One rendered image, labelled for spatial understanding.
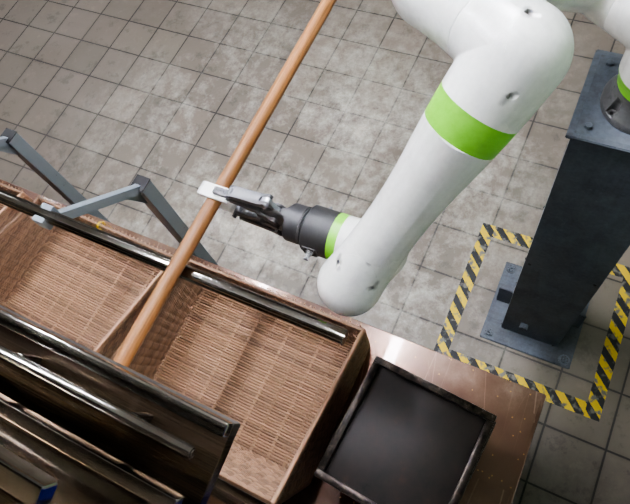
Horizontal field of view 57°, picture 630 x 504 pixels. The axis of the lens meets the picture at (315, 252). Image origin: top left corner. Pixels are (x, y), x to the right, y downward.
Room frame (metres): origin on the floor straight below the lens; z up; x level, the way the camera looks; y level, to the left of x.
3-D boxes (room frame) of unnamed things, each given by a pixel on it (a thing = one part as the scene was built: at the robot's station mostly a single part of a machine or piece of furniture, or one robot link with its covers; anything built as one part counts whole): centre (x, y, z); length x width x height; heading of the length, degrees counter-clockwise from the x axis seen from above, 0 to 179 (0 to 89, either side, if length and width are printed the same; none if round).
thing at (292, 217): (0.58, 0.03, 1.19); 0.09 x 0.07 x 0.08; 45
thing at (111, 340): (0.92, 0.73, 0.72); 0.56 x 0.49 x 0.28; 43
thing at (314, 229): (0.52, -0.02, 1.19); 0.12 x 0.06 x 0.09; 135
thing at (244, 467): (0.50, 0.32, 0.72); 0.56 x 0.49 x 0.28; 44
